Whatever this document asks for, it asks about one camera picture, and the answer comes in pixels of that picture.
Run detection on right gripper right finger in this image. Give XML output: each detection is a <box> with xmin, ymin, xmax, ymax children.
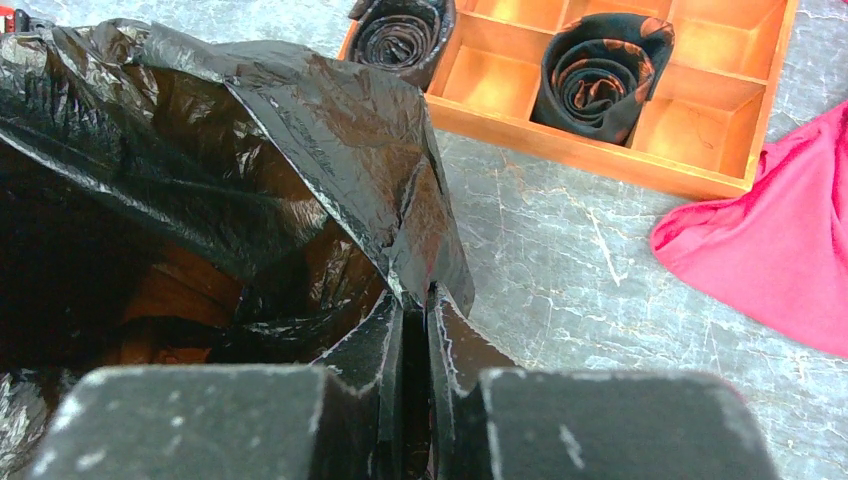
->
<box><xmin>427</xmin><ymin>284</ymin><xmax>778</xmax><ymax>479</ymax></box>

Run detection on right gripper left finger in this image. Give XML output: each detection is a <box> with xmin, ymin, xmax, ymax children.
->
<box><xmin>26</xmin><ymin>294</ymin><xmax>403</xmax><ymax>479</ymax></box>

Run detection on black rolled bag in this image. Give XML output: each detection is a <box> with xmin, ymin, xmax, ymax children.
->
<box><xmin>531</xmin><ymin>12</ymin><xmax>675</xmax><ymax>146</ymax></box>
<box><xmin>344</xmin><ymin>0</ymin><xmax>457</xmax><ymax>91</ymax></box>

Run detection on black rolled bag centre right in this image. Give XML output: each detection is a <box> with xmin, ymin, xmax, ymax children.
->
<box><xmin>531</xmin><ymin>12</ymin><xmax>675</xmax><ymax>146</ymax></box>

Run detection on orange compartment tray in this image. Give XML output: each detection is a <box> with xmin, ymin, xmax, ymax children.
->
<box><xmin>337</xmin><ymin>0</ymin><xmax>802</xmax><ymax>202</ymax></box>

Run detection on black trash bag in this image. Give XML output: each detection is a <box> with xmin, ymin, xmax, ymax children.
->
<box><xmin>1</xmin><ymin>19</ymin><xmax>474</xmax><ymax>479</ymax></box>

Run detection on red cloth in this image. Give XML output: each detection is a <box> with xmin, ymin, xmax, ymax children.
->
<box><xmin>649</xmin><ymin>103</ymin><xmax>847</xmax><ymax>357</ymax></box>

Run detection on black rolled bag front left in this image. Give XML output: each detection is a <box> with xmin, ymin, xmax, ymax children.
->
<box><xmin>344</xmin><ymin>0</ymin><xmax>457</xmax><ymax>91</ymax></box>

